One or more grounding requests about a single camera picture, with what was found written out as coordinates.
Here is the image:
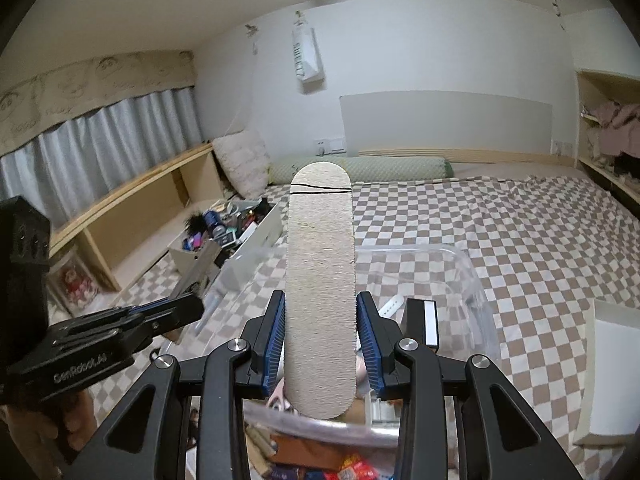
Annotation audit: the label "green bolster pillow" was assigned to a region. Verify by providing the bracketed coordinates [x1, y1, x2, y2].
[268, 155, 454, 185]

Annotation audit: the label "hanging white plastic bag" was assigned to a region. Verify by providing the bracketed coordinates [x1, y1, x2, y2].
[292, 18, 324, 84]

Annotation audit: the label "wardrobe shelf with clothes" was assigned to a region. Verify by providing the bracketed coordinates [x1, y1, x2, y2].
[576, 68, 639, 204]

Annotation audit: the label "white cardboard box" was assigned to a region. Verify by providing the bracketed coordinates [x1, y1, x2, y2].
[574, 299, 640, 448]

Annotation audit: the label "black and white box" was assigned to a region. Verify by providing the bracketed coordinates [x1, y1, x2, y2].
[401, 298, 439, 352]

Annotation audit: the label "white watch strap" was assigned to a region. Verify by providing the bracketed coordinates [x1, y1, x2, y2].
[375, 294, 406, 320]

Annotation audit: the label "wooden bedside shelf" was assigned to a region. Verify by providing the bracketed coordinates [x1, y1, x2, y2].
[50, 143, 224, 292]

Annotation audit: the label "dolls in display box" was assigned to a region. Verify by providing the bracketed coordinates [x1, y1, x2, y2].
[48, 248, 100, 316]

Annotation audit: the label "beige oblong wooden board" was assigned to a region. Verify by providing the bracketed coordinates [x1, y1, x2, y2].
[284, 162, 356, 419]

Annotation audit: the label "wall power socket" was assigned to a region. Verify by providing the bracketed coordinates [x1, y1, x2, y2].
[314, 138, 346, 156]

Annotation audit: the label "grey window curtain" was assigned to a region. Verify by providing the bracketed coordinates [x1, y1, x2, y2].
[1, 87, 205, 229]

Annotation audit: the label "clear plastic storage bin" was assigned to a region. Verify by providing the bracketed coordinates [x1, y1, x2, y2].
[180, 245, 500, 448]

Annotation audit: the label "red snack packet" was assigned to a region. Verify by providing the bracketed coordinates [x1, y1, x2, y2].
[323, 454, 380, 480]

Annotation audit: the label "white headboard panel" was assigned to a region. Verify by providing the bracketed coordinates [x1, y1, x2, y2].
[340, 90, 552, 154]

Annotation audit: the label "white fluffy pillow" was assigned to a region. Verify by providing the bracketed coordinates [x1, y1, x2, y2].
[212, 130, 270, 200]

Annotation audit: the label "brown leather case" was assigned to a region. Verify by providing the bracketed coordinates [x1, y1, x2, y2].
[271, 434, 354, 471]

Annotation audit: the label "white box of clutter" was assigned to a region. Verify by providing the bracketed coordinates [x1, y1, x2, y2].
[168, 197, 283, 290]

